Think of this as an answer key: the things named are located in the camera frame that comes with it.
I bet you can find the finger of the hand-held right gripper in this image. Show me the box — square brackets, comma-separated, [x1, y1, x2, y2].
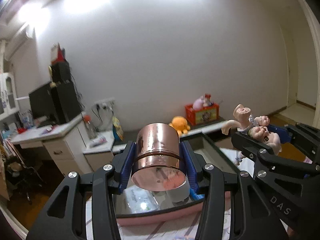
[231, 131, 304, 180]
[271, 122, 320, 165]

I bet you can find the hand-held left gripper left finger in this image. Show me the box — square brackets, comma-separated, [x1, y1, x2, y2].
[26, 140, 135, 240]

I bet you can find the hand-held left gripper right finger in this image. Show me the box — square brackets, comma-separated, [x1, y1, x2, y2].
[180, 141, 290, 240]

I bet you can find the pale doll figurine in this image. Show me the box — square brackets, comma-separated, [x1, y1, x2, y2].
[221, 104, 283, 165]

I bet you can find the rose gold cylindrical tin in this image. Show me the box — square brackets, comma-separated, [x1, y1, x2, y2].
[130, 122, 188, 193]

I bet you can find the pink box with black rim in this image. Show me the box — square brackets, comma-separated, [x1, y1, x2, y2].
[114, 132, 242, 227]

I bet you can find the clear plastic packet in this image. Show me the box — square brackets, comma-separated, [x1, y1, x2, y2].
[124, 187, 161, 212]

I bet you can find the yellow and blue packet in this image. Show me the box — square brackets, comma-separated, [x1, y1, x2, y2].
[111, 116, 124, 140]

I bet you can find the orange octopus plush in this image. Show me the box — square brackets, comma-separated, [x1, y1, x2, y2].
[169, 116, 191, 137]

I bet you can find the bottle with orange cap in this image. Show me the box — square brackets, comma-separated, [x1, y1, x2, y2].
[84, 115, 97, 139]

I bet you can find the red toy crate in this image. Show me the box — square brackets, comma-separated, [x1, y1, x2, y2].
[185, 102, 220, 126]

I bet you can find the white desk with drawers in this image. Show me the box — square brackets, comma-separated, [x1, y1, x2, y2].
[10, 112, 115, 178]

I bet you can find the pink plush toy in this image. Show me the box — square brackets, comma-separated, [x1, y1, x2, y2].
[192, 96, 207, 109]

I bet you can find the striped white bed sheet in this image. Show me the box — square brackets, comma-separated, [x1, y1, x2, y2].
[85, 146, 313, 240]

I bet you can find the white door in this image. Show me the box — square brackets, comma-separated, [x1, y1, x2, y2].
[280, 22, 320, 110]

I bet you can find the black computer tower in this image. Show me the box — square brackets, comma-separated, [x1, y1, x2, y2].
[51, 80, 83, 125]

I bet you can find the black folding chair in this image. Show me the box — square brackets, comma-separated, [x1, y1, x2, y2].
[5, 155, 43, 203]

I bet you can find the small black box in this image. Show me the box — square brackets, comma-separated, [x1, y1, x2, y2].
[49, 61, 72, 83]

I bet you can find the red and white carton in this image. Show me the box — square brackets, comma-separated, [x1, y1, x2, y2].
[51, 43, 67, 64]

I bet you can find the white glass-door cabinet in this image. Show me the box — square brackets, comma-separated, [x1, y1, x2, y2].
[0, 72, 20, 121]

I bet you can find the white wall socket strip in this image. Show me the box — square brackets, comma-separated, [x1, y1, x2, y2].
[94, 97, 115, 110]

